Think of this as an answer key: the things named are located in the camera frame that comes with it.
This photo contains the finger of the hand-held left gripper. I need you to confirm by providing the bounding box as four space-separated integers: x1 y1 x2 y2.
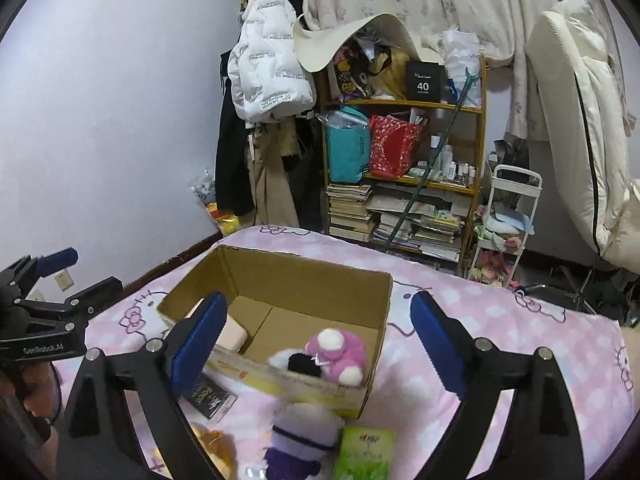
0 247 80 306
12 276 124 333

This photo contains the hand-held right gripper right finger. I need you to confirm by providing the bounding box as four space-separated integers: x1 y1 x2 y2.
409 290 586 480

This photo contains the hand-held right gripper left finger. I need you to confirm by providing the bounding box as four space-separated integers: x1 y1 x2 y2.
55 290 230 480

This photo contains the brown cardboard box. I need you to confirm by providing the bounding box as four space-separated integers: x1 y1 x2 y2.
156 245 394 420

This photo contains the purple and white plush toy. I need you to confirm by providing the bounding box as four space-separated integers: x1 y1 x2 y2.
262 402 346 480

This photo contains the pale pink soft block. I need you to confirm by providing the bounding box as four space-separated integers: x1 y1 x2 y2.
187 305 248 353

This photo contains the person's left hand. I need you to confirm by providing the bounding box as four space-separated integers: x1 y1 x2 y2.
14 360 64 428

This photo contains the black patterned packet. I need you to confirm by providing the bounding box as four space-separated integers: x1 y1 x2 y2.
181 372 237 421

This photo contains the pink printed blanket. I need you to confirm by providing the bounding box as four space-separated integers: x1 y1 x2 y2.
52 224 636 480

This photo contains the black and white plush toy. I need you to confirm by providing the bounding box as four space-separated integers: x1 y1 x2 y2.
267 350 323 378

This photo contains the pink and white plush toy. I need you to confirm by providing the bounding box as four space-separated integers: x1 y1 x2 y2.
304 328 367 387

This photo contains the yellow brown plush toy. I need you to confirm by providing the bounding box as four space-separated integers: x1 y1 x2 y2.
187 422 238 480

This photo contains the yellow toy pile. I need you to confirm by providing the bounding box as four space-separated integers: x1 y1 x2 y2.
205 202 246 237

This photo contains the stack of books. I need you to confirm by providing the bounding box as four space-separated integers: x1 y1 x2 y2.
326 182 466 263

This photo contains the green tissue packet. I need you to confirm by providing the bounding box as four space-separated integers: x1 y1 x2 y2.
332 426 397 480

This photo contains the white trolley cart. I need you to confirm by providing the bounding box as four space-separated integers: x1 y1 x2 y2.
467 164 543 288

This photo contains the group of small white bottles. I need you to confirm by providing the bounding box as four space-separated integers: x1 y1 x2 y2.
430 145 478 186

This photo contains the green pole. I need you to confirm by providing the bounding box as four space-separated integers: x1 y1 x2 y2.
385 67 482 251

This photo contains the beige coat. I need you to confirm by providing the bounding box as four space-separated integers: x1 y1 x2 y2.
247 120 303 228

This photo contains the black coat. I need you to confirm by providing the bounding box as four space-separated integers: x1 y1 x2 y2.
215 45 258 218

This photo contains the red patterned gift bag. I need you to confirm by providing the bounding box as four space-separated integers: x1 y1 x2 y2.
369 114 423 180

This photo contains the teal shopping bag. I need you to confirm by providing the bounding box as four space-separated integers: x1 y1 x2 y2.
325 107 372 184

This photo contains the wooden shelf rack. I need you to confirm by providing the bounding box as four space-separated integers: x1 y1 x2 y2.
320 52 488 273

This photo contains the black box with white print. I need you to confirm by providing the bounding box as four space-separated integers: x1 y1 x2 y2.
404 61 446 103

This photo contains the black cartoon print bag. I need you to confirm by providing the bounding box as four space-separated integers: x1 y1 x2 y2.
332 45 376 103

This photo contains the white puffer jacket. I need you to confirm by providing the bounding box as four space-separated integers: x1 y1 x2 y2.
227 0 317 123

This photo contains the white plastic bag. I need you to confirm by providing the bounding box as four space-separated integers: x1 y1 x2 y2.
442 27 483 96

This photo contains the cream wide-brim hat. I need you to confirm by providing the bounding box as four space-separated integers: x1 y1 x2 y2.
292 12 418 75

